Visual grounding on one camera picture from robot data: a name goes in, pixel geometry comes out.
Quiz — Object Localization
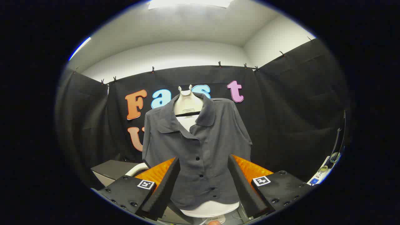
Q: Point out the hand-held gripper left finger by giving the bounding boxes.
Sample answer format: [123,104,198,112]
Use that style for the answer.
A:
[91,156,181,222]

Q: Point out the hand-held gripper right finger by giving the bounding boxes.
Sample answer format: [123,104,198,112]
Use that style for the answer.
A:
[227,154,314,219]

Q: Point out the grey button shirt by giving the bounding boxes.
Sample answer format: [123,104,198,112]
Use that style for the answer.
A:
[142,93,253,210]

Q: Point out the grey drawer cabinet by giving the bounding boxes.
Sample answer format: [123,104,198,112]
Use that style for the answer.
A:
[91,160,194,224]

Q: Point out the white box with blue label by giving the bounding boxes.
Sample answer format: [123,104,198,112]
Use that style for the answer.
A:
[308,156,332,185]

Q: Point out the thin black hanger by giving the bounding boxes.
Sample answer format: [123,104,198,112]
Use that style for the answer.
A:
[175,111,201,118]

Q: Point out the black backdrop cloth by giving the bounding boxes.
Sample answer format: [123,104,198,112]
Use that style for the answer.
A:
[56,37,352,188]

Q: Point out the white mannequin torso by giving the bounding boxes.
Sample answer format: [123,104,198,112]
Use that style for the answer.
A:
[173,84,240,218]

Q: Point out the row of black clips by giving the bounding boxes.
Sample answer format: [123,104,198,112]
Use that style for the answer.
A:
[73,36,313,85]

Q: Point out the ceiling light panel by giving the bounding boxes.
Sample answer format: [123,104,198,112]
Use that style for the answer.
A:
[147,0,233,10]

